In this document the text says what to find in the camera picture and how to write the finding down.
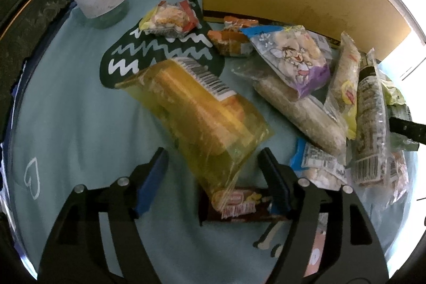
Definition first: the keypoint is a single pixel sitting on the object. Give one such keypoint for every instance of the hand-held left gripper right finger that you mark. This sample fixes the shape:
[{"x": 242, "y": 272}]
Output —
[{"x": 274, "y": 184}]

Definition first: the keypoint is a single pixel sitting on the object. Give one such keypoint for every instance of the clear rice bar packet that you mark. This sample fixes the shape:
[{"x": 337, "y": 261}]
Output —
[{"x": 299, "y": 111}]

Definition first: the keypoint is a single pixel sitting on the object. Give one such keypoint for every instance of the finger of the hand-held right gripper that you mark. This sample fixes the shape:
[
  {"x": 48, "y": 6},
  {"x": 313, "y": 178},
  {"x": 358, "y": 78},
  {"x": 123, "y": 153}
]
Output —
[{"x": 409, "y": 130}]

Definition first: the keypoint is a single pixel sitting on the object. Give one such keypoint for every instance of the clear stick packet yellow label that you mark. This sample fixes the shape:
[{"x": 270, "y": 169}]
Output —
[{"x": 344, "y": 81}]

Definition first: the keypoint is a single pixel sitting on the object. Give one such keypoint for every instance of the dark seaweed roll packet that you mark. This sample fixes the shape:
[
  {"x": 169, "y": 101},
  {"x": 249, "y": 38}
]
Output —
[{"x": 369, "y": 111}]

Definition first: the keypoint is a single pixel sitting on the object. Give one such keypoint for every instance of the yellow clear cracker packet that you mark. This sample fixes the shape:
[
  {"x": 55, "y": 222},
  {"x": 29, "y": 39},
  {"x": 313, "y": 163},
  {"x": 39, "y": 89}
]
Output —
[{"x": 199, "y": 117}]

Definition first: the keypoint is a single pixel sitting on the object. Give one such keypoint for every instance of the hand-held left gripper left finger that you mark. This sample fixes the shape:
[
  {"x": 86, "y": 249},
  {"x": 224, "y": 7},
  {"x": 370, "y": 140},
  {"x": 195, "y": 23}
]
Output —
[{"x": 151, "y": 184}]

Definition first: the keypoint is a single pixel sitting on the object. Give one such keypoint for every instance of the teal printed cloth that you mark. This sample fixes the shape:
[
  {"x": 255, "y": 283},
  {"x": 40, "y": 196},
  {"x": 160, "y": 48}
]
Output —
[{"x": 66, "y": 111}]

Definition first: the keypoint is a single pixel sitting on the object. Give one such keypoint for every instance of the red yellow cracker packet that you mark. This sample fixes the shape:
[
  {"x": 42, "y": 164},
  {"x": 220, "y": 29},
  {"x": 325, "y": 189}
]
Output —
[{"x": 168, "y": 17}]

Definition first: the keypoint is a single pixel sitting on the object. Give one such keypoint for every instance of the blue cookie packet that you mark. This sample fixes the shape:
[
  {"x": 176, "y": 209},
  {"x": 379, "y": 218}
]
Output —
[{"x": 319, "y": 166}]

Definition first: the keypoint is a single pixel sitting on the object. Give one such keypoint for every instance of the purple popcorn packet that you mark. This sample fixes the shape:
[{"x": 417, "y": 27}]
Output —
[{"x": 293, "y": 57}]

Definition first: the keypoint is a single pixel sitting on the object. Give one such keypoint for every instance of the brown chocolate packet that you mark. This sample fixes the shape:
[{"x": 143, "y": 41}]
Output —
[{"x": 239, "y": 204}]

